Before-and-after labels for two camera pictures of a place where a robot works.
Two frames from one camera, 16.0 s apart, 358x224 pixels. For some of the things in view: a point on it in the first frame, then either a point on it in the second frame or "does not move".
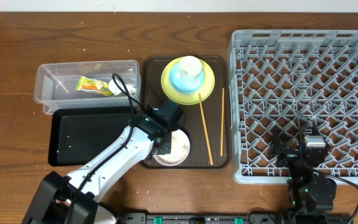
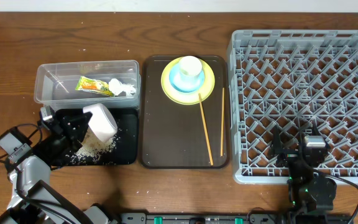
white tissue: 114,89 does not move
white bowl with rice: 180,148 -> 101,124
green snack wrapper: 87,84 does not move
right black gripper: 288,155 does not move
